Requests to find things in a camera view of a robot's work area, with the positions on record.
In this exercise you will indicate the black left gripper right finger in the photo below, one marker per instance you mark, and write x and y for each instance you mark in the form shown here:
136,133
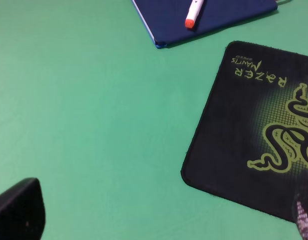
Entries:
300,205

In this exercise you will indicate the blue hardcover notebook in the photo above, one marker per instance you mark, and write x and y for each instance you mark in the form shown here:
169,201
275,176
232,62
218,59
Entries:
165,19

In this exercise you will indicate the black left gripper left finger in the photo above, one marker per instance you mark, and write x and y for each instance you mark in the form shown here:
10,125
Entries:
22,211

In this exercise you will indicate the black Razer mouse pad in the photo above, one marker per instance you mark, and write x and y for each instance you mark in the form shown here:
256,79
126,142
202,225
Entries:
251,142

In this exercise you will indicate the white marker pen orange cap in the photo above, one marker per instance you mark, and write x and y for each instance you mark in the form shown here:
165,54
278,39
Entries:
193,13

